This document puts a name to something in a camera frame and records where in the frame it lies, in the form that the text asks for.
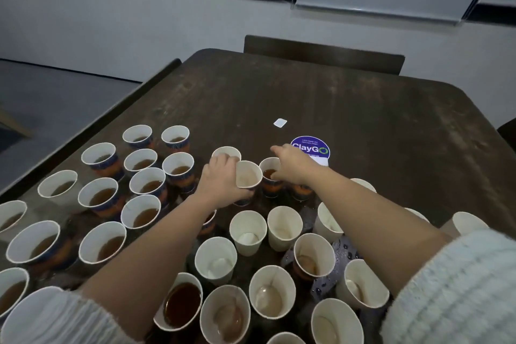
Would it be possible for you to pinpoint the person's right hand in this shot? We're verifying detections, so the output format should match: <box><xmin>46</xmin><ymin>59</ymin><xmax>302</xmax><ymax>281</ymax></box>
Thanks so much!
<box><xmin>268</xmin><ymin>143</ymin><xmax>324</xmax><ymax>189</ymax></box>

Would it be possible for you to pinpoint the person's left hand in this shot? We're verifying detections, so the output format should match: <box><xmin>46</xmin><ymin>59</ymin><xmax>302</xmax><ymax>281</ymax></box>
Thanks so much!
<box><xmin>192</xmin><ymin>153</ymin><xmax>255</xmax><ymax>210</ymax></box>

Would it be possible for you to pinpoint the white paper cup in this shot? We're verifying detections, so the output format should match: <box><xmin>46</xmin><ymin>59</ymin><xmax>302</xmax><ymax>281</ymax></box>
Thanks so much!
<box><xmin>234</xmin><ymin>160</ymin><xmax>264</xmax><ymax>206</ymax></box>
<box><xmin>350</xmin><ymin>177</ymin><xmax>377</xmax><ymax>194</ymax></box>

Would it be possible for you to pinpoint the group of paper cups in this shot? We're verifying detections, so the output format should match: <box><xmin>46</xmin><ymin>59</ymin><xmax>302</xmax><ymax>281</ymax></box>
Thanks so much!
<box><xmin>0</xmin><ymin>124</ymin><xmax>491</xmax><ymax>344</ymax></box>

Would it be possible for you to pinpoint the person's right forearm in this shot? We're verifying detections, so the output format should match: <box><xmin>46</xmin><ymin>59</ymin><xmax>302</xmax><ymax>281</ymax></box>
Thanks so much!
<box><xmin>310</xmin><ymin>166</ymin><xmax>516</xmax><ymax>344</ymax></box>

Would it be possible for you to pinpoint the person's left forearm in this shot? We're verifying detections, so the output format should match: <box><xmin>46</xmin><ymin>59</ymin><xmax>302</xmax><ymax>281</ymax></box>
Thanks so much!
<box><xmin>0</xmin><ymin>195</ymin><xmax>219</xmax><ymax>344</ymax></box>

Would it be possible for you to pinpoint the round blue sticker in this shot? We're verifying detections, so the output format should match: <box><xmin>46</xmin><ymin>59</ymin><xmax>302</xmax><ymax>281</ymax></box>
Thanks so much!
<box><xmin>290</xmin><ymin>135</ymin><xmax>332</xmax><ymax>167</ymax></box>

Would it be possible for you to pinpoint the dark wooden table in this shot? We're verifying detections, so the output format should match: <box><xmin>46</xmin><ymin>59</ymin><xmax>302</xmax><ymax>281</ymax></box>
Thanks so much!
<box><xmin>0</xmin><ymin>48</ymin><xmax>516</xmax><ymax>344</ymax></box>

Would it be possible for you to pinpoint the dark wooden chair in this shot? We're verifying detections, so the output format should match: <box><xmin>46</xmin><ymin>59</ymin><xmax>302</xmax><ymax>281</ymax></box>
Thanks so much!
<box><xmin>243</xmin><ymin>34</ymin><xmax>406</xmax><ymax>76</ymax></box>
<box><xmin>497</xmin><ymin>117</ymin><xmax>516</xmax><ymax>151</ymax></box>

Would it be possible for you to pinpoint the beige cushioned lounge chair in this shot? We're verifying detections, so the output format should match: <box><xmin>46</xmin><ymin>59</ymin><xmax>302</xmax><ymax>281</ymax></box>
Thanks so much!
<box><xmin>0</xmin><ymin>110</ymin><xmax>33</xmax><ymax>141</ymax></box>

